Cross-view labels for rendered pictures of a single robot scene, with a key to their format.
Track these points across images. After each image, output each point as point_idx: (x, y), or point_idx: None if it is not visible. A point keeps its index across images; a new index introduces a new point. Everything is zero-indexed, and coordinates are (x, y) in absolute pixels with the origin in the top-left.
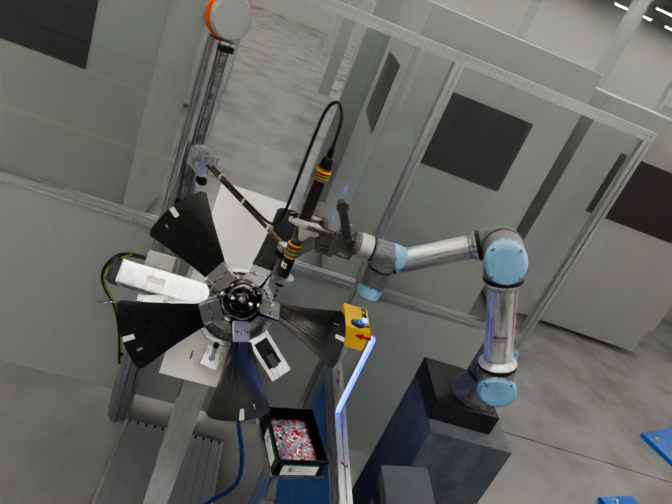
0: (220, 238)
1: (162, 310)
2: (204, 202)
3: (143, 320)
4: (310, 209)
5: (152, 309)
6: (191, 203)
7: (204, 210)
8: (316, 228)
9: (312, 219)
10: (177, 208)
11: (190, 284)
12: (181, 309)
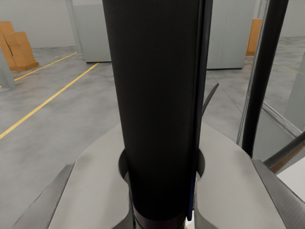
0: (297, 189)
1: (127, 182)
2: (209, 96)
3: (124, 180)
4: (114, 77)
5: (126, 175)
6: (207, 97)
7: (204, 107)
8: (31, 207)
9: (197, 186)
10: (204, 103)
11: (194, 196)
12: (130, 194)
